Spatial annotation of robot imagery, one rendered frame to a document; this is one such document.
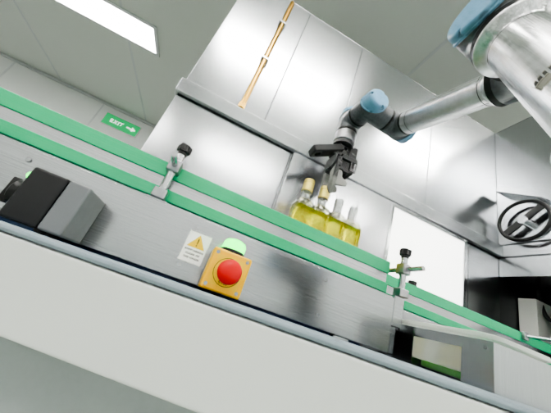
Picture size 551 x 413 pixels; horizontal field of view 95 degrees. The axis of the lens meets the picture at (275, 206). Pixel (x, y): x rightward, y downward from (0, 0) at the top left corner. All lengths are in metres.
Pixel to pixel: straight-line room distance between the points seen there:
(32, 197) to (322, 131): 0.95
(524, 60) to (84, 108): 4.62
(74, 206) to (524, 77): 0.64
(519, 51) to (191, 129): 0.82
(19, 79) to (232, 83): 4.27
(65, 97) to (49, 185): 4.39
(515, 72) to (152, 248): 0.62
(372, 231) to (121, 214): 0.85
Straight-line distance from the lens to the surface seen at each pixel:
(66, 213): 0.47
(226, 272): 0.42
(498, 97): 0.76
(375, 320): 0.67
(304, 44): 1.42
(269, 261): 0.54
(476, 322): 1.12
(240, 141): 0.97
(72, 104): 4.78
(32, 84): 5.07
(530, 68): 0.49
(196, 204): 0.55
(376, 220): 1.08
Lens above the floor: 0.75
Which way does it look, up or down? 22 degrees up
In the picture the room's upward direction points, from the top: 19 degrees clockwise
